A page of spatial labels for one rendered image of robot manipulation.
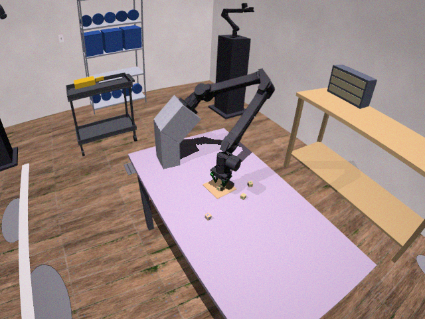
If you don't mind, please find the tan flat mat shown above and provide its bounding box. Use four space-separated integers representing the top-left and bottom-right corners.
203 178 236 199

